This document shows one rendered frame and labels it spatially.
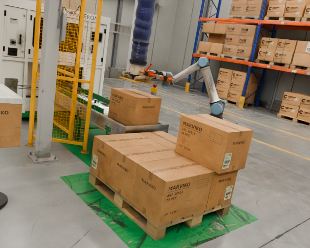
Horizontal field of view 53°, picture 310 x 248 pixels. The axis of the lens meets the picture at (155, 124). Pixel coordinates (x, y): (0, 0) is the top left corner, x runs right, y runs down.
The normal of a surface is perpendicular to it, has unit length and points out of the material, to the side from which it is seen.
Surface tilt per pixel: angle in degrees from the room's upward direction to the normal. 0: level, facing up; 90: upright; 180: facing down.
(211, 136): 90
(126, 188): 90
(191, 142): 90
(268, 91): 90
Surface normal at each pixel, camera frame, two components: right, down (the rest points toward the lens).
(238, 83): -0.75, -0.04
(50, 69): 0.63, 0.28
